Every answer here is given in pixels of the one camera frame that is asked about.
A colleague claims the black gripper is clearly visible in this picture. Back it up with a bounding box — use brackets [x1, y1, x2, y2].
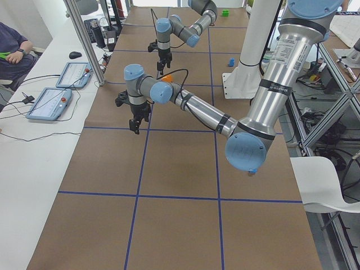
[157, 49, 172, 75]
[129, 102, 151, 134]

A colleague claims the orange trapezoid block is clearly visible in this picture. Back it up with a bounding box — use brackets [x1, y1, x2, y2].
[161, 74, 173, 83]

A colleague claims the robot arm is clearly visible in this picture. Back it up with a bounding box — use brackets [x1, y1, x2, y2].
[154, 0, 218, 74]
[123, 1, 341, 172]

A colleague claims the small blue lego block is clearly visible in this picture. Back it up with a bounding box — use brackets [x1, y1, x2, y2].
[228, 58, 235, 67]

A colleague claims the black water bottle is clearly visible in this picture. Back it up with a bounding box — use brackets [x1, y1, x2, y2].
[91, 20, 106, 48]

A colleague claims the green lego block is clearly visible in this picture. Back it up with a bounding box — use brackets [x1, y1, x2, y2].
[221, 9, 230, 17]

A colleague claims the far teach pendant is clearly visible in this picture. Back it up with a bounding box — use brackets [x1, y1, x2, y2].
[56, 62, 92, 88]

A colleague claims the teach pendant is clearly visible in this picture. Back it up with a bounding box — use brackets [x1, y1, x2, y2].
[26, 87, 72, 121]
[56, 62, 92, 88]

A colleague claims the black keyboard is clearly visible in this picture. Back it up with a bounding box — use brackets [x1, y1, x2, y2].
[83, 19, 100, 43]

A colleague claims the near teach pendant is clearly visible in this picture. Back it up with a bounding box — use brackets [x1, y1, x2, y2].
[26, 87, 72, 121]

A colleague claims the black computer mouse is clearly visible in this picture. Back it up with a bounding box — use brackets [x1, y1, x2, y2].
[69, 51, 82, 60]

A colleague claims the seated person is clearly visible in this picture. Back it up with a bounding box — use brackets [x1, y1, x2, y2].
[1, 23, 38, 91]

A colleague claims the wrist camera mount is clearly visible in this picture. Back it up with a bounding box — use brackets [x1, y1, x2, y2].
[115, 90, 130, 107]
[147, 40, 158, 52]

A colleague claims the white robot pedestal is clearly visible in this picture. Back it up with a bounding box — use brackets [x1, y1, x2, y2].
[222, 0, 282, 99]

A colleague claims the aluminium frame post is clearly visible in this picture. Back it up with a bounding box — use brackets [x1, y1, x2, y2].
[64, 0, 105, 86]

